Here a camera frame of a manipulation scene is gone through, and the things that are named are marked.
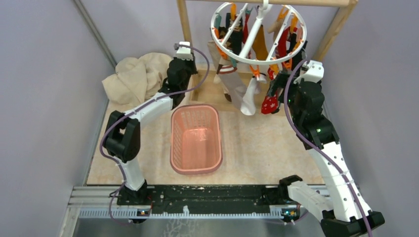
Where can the white sock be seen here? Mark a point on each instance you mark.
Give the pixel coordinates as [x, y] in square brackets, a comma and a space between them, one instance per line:
[248, 106]

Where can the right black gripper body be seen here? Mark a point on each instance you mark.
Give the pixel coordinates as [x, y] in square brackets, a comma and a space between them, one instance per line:
[291, 90]

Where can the beige brown sock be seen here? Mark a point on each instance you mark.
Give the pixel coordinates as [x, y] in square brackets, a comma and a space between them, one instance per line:
[216, 62]

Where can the grey sock with striped cuff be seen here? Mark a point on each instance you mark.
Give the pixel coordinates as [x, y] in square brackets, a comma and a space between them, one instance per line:
[232, 83]

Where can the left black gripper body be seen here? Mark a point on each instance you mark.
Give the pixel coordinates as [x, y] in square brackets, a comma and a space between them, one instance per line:
[189, 68]

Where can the pink plastic laundry basket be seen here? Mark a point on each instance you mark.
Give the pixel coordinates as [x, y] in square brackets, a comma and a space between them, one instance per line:
[196, 146]

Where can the red patterned sock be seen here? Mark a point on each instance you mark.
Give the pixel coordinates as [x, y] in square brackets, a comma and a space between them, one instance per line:
[270, 104]

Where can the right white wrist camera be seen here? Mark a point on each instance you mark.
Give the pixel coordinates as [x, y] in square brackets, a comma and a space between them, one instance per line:
[312, 71]

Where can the mustard yellow sock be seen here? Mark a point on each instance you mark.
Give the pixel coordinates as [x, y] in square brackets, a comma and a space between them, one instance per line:
[259, 45]

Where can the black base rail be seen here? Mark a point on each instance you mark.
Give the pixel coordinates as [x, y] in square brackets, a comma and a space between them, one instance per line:
[283, 201]

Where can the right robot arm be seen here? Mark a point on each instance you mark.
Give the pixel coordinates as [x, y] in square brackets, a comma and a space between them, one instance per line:
[330, 163]

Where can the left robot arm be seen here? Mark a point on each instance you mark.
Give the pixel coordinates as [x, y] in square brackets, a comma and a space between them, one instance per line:
[121, 141]

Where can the white round clip hanger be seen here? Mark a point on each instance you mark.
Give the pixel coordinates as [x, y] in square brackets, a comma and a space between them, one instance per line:
[240, 36]

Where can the beige crumpled cloth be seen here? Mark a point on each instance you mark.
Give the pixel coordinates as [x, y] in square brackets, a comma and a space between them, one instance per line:
[137, 79]

